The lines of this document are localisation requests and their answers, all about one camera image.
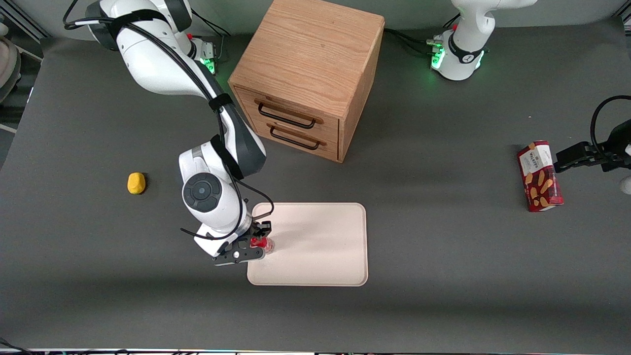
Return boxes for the black cable along right arm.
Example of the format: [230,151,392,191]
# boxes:
[63,0,275,242]

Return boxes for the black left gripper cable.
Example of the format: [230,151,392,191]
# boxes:
[590,95,631,153]

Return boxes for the black left arm base cables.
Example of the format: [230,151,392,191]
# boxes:
[384,14,461,56]

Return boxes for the wooden drawer front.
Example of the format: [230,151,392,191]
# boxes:
[249,116,341,162]
[235,86,341,141]

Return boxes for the red tartan shortbread box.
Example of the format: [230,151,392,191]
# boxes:
[517,141,564,213]

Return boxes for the black metal drawer handle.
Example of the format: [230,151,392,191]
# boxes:
[267,123,327,150]
[254,99,325,130]

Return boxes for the black right arm base cables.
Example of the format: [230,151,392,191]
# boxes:
[190,7,232,62]

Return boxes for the cream plastic tray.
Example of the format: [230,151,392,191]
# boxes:
[246,202,369,287]

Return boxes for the black arm base cables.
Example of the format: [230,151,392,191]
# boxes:
[190,7,232,62]
[384,14,461,56]

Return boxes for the yellow lemon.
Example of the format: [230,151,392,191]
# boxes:
[127,172,147,195]

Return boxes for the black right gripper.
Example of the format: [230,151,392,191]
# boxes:
[213,221,272,267]

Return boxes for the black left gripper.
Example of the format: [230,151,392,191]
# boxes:
[555,120,631,173]

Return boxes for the beige round object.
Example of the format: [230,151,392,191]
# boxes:
[0,35,21,102]

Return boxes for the wooden drawer cabinet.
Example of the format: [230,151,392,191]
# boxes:
[228,0,386,163]

